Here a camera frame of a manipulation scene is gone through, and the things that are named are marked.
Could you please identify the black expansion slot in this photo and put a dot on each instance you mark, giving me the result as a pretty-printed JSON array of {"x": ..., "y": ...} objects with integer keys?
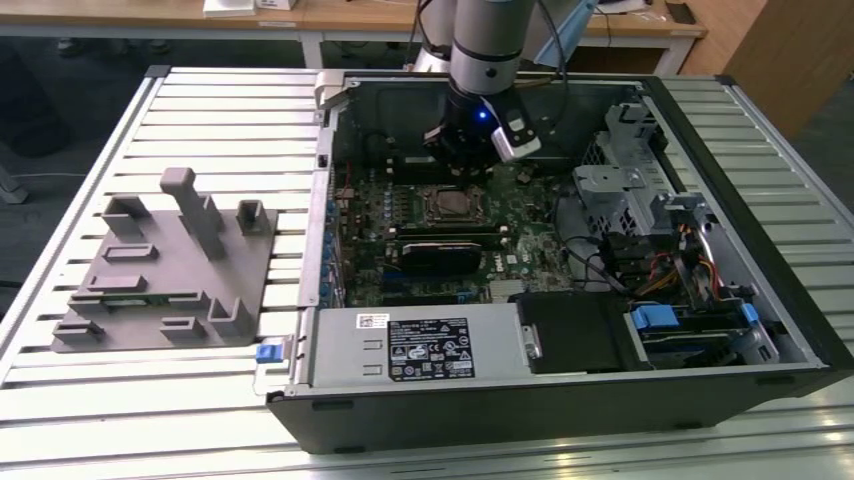
[{"x": 420, "y": 300}]

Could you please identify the black open PC case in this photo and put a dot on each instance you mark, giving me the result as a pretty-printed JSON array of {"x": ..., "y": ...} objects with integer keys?
[{"x": 534, "y": 415}]

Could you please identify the grey power supply unit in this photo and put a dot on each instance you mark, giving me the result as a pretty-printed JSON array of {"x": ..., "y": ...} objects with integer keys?
[{"x": 347, "y": 360}]

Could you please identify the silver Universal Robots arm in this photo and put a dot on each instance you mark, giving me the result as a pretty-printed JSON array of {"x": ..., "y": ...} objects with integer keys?
[{"x": 483, "y": 45}]

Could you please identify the black graphics card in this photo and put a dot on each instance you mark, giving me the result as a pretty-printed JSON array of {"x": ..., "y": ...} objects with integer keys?
[{"x": 440, "y": 257}]

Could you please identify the black RAM slot bank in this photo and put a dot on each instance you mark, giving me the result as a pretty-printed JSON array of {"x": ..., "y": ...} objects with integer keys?
[
  {"x": 447, "y": 232},
  {"x": 407, "y": 172}
]

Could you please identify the CPU socket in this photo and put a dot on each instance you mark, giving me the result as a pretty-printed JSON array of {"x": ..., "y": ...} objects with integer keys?
[{"x": 420, "y": 220}]

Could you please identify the green RAM stick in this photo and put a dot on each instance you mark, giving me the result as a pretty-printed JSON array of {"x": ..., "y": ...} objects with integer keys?
[{"x": 156, "y": 300}]

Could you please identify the blue power supply latch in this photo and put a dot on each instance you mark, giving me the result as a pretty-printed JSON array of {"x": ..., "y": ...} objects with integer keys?
[{"x": 270, "y": 351}]

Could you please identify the blue disk carrier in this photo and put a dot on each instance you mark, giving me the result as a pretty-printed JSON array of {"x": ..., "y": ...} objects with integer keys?
[{"x": 650, "y": 319}]

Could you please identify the silver heatsink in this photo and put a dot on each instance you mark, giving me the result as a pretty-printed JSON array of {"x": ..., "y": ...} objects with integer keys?
[{"x": 507, "y": 290}]

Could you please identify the metal disk bay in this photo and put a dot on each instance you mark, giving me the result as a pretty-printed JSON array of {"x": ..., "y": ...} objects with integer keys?
[{"x": 601, "y": 200}]

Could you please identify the green motherboard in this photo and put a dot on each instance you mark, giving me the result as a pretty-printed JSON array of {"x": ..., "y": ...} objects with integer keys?
[{"x": 534, "y": 270}]

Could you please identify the blue plastic clip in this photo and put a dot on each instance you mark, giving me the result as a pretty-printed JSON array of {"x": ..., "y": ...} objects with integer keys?
[{"x": 749, "y": 315}]

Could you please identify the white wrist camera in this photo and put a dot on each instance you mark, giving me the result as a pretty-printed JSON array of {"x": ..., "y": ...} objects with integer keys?
[{"x": 516, "y": 147}]

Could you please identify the silver CPU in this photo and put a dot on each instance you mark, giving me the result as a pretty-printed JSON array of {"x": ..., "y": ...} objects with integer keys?
[{"x": 452, "y": 204}]

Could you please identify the wooden cabinet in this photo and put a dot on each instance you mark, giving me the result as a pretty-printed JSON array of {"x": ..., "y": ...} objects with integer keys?
[{"x": 787, "y": 60}]

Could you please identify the grey parts rack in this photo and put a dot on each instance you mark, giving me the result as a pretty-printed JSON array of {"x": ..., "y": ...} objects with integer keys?
[{"x": 174, "y": 280}]

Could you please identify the small white box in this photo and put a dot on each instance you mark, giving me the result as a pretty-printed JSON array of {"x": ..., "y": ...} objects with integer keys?
[{"x": 276, "y": 4}]

